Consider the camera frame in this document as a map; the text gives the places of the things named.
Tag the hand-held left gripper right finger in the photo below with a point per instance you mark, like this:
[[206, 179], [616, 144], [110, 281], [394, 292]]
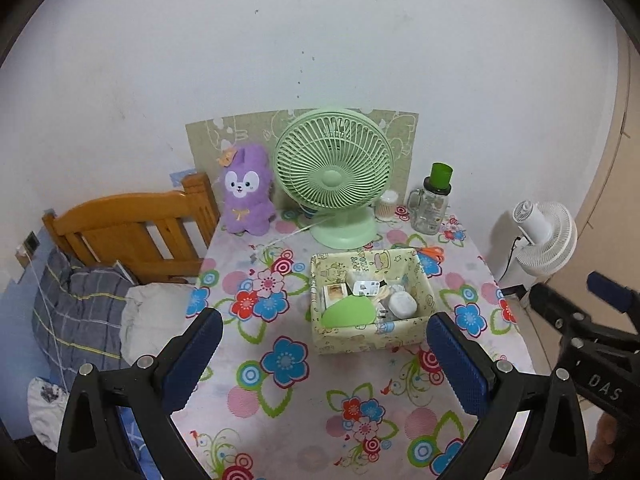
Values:
[[457, 365]]

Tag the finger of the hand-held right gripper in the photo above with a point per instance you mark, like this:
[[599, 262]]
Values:
[[612, 292], [560, 310]]

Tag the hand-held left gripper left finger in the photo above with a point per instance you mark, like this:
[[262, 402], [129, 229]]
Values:
[[192, 360]]

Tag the white earbuds case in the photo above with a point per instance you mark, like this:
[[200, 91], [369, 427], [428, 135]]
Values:
[[404, 305]]

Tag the small white charger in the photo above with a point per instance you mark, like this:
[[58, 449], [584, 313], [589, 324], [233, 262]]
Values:
[[384, 316]]

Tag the cartoon print fabric storage box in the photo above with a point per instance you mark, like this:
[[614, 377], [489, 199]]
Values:
[[365, 337]]

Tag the large white charger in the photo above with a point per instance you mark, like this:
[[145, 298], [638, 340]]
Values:
[[365, 287]]

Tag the green bear compact mirror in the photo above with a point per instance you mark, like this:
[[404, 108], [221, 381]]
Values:
[[347, 312]]

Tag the white rectangular carton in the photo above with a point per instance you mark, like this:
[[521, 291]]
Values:
[[335, 296]]

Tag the person's right hand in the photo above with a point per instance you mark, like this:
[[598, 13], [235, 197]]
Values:
[[607, 435]]

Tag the white pillow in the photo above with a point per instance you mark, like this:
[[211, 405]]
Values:
[[150, 310]]

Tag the white standing fan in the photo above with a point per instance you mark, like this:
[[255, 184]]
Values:
[[545, 240]]

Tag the beige door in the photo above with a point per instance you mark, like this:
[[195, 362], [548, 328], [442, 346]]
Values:
[[620, 185]]

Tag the orange scissors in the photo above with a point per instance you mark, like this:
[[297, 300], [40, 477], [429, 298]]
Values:
[[432, 252]]

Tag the grey plaid blanket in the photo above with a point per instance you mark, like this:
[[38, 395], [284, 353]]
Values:
[[80, 320]]

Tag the wooden bed headboard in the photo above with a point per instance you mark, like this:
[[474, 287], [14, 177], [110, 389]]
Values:
[[125, 225]]

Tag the white printed cloth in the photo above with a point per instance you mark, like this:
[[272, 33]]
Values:
[[47, 410]]

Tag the glass jar with green lid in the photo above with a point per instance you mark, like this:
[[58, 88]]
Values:
[[429, 210]]

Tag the purple plush rabbit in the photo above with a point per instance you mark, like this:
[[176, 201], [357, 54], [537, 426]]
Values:
[[245, 210]]

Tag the cotton swab jar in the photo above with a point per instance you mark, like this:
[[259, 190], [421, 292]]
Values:
[[387, 207]]

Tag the green desk fan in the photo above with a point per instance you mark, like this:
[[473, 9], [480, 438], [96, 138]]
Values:
[[332, 180]]

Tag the blue wall sticker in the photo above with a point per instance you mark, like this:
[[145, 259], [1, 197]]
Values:
[[181, 179]]

